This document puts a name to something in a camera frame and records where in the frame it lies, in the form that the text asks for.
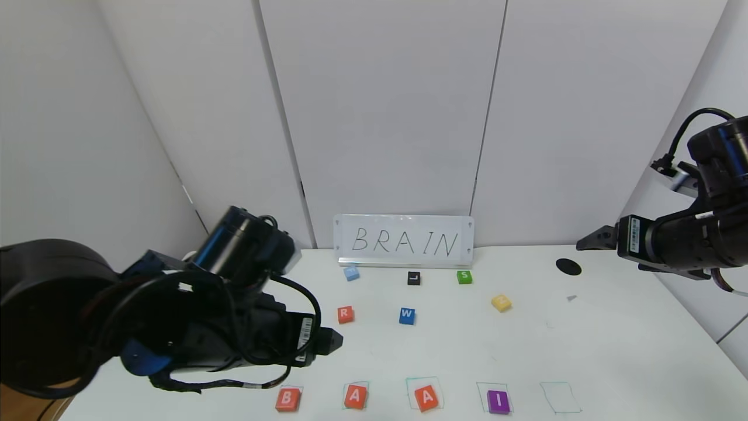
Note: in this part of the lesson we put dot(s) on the orange block letter B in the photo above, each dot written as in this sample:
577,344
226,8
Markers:
287,399

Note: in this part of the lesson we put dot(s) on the black table grommet hole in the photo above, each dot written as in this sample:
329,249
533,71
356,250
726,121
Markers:
568,266

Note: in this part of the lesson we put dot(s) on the green block letter S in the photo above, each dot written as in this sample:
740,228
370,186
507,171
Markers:
464,277

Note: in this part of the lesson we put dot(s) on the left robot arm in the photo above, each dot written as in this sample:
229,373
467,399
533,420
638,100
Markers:
52,304

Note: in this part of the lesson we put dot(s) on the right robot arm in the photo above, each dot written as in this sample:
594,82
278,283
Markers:
724,234

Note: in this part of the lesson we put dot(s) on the purple block letter I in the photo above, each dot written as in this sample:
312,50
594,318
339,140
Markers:
498,402

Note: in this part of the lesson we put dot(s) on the yellow letter block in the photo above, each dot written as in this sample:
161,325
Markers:
501,303

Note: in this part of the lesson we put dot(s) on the black block letter L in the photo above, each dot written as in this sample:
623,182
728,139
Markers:
414,278

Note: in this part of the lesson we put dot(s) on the blue block letter W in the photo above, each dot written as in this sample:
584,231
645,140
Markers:
407,316

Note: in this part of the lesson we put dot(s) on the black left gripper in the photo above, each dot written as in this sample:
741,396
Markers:
305,340

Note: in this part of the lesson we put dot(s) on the white BRAIN sign board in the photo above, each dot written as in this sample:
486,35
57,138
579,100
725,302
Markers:
403,241

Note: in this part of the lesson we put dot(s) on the orange block letter A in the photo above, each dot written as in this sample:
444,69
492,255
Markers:
355,397
426,399

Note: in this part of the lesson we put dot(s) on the light blue letter block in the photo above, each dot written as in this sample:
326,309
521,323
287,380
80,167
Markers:
351,273

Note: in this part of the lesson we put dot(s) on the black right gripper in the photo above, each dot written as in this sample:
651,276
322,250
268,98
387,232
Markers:
630,234

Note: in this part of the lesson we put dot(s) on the orange block letter R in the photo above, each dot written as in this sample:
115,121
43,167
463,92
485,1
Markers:
345,314

